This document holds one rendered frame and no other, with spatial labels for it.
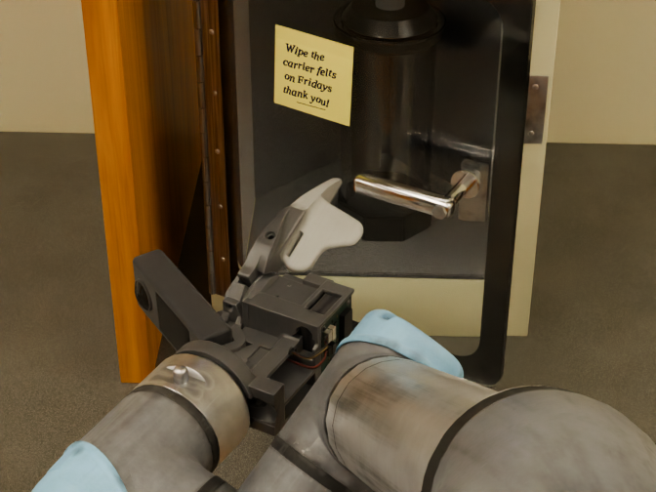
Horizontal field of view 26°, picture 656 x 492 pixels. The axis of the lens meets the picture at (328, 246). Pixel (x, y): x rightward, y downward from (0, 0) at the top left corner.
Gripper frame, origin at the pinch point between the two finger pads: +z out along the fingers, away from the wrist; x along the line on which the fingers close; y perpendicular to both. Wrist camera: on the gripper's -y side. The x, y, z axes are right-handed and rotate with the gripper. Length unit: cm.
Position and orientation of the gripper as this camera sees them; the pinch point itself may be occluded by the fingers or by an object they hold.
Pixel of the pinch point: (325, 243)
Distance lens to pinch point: 111.3
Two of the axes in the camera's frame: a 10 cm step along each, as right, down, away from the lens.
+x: 0.0, -8.3, -5.6
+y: 8.7, 2.8, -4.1
